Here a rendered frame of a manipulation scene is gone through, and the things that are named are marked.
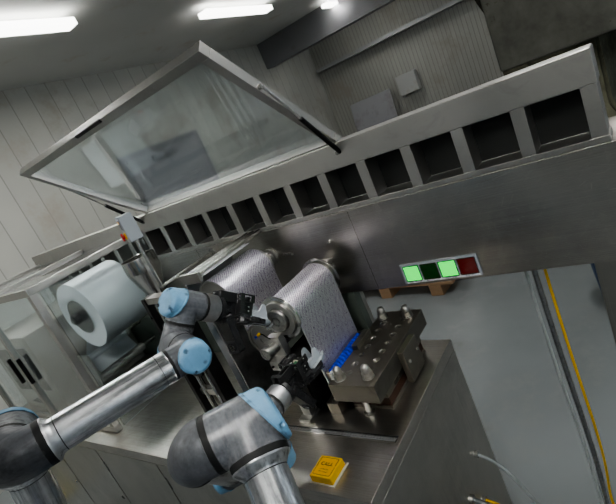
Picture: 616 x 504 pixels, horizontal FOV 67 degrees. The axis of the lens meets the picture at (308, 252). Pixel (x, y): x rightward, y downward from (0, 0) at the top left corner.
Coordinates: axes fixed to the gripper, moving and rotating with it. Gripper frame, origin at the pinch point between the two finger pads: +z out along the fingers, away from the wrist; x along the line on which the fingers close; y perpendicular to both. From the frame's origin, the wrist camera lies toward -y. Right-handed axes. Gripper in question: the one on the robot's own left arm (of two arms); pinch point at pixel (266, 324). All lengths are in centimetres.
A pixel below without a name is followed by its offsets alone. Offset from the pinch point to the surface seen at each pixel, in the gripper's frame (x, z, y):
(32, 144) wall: 374, 36, 201
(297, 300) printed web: -7.6, 5.1, 7.3
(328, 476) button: -20.7, 4.4, -39.7
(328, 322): -8.3, 19.6, 2.1
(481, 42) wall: 104, 565, 524
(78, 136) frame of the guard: 39, -47, 56
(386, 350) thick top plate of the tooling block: -24.8, 27.6, -6.6
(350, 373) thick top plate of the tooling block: -16.7, 19.9, -13.7
